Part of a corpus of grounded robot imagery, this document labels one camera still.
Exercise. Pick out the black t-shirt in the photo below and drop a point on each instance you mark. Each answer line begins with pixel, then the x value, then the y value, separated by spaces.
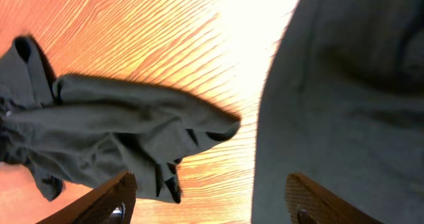
pixel 86 129

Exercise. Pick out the dark navy garment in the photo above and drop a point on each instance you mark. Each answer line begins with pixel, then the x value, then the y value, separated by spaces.
pixel 343 104

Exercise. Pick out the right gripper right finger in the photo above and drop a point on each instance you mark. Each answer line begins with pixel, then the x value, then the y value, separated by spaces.
pixel 310 203

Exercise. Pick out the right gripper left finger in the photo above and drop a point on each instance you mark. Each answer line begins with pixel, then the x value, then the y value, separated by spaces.
pixel 111 203

